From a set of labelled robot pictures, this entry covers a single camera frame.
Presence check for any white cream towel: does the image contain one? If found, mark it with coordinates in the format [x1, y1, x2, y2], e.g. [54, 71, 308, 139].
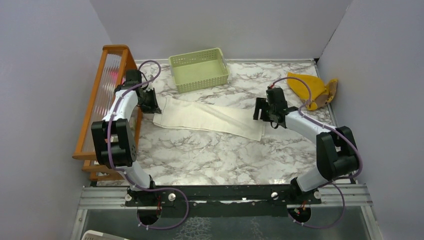
[152, 96, 265, 141]

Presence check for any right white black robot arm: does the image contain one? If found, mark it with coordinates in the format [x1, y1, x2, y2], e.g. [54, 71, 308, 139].
[253, 87, 363, 204]

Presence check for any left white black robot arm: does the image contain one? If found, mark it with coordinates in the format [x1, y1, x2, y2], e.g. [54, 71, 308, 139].
[90, 69, 162, 206]

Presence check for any wooden rack with clear panel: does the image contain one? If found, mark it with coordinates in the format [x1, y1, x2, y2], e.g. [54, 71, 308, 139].
[72, 44, 137, 182]

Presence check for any yellow towel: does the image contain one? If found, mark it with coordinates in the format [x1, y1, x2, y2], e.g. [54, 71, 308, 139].
[286, 72, 339, 111]

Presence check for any light green plastic basket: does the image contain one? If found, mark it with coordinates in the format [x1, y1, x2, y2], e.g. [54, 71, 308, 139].
[168, 48, 230, 94]

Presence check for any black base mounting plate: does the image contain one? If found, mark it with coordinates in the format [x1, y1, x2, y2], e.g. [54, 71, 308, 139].
[124, 184, 322, 219]

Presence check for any white basket corner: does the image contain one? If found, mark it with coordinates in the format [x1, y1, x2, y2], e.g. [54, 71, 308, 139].
[81, 230, 128, 240]

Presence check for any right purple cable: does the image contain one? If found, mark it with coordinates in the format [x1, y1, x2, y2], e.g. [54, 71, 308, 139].
[268, 76, 364, 230]

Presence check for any aluminium frame rail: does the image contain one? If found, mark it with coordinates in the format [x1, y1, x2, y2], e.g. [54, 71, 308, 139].
[71, 183, 382, 240]

